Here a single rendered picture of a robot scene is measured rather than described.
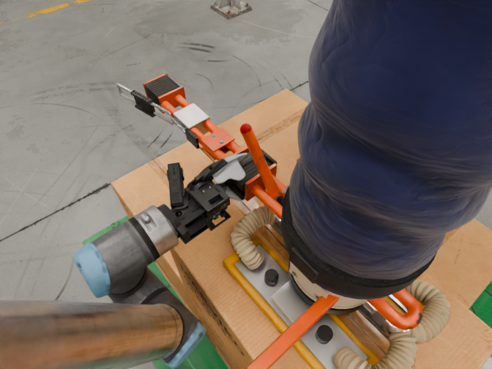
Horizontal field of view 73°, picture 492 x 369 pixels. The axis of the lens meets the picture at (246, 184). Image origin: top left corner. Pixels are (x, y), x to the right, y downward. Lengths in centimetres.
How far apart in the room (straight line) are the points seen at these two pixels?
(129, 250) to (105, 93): 237
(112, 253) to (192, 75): 241
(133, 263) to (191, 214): 13
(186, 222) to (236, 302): 20
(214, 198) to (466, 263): 101
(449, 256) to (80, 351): 122
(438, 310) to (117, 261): 56
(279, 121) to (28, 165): 166
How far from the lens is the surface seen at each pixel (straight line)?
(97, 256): 61
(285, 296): 67
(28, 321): 35
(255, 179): 67
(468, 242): 147
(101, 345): 43
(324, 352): 68
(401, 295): 63
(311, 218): 41
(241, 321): 71
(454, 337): 81
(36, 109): 298
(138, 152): 234
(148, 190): 140
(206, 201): 63
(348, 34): 27
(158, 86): 92
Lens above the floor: 163
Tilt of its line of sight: 52 degrees down
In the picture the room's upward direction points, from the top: straight up
